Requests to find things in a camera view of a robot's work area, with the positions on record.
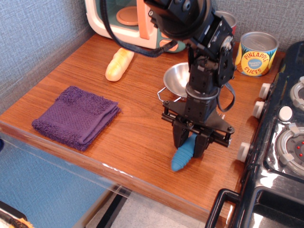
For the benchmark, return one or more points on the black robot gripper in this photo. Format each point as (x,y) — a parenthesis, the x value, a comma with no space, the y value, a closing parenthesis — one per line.
(199,117)

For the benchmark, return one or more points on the blue handled metal fork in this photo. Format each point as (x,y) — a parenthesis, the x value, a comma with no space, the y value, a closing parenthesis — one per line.
(184,154)

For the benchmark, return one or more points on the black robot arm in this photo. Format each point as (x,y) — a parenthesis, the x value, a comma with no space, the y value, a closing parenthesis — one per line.
(209,39)

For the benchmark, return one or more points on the white stove knob bottom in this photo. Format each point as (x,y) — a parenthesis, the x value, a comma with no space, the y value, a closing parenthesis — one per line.
(243,151)

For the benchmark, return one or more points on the white stove knob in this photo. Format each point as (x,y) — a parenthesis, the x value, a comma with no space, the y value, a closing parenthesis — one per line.
(243,151)
(264,90)
(258,108)

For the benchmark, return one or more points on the white stove knob middle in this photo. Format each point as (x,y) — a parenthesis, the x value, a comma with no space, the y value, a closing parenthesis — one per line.
(258,108)

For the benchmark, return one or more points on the white stove knob top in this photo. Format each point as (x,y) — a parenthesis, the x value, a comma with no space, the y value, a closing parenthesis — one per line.
(264,90)

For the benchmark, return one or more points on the black toy stove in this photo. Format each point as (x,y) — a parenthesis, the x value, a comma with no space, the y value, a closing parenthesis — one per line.
(272,184)

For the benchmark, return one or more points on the purple folded rag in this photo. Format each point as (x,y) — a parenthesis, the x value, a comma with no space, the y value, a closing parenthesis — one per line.
(76,118)

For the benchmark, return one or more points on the toy bread loaf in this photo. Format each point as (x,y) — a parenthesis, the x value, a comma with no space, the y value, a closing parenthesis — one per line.
(119,64)

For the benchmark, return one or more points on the pineapple slices can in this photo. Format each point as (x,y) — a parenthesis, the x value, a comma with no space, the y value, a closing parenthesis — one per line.
(256,53)

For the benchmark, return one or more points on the tomato sauce can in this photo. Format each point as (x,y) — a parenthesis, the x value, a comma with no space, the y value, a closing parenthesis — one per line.
(231,20)

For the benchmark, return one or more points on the teal toy microwave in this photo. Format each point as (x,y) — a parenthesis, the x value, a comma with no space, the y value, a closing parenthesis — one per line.
(143,35)

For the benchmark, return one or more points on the orange microwave turntable plate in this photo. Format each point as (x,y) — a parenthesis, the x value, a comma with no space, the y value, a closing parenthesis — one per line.
(127,16)

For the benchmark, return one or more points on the orange object bottom left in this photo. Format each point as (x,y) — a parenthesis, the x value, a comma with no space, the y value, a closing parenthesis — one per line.
(9,221)

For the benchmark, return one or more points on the small steel bowl with handles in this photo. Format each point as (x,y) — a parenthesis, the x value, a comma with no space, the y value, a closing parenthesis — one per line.
(175,80)

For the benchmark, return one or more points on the black oven door handle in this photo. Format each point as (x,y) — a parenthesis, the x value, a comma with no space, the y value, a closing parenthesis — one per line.
(224,195)

